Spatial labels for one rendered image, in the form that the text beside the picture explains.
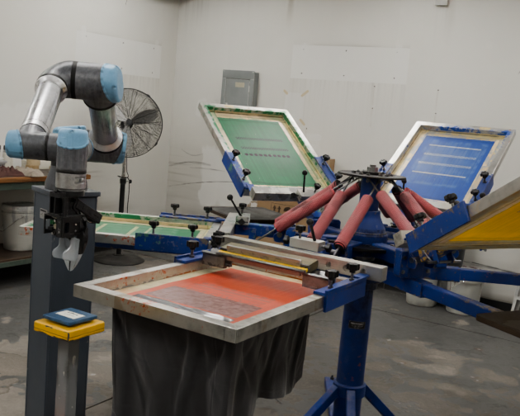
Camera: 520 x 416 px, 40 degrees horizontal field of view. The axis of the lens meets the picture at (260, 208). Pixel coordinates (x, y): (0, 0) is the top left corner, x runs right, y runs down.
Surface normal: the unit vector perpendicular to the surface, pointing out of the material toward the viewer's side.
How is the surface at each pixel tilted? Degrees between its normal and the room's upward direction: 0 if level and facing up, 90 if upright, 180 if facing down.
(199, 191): 90
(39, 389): 90
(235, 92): 90
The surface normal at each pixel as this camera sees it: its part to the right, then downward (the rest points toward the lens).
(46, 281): -0.76, 0.03
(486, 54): -0.53, 0.07
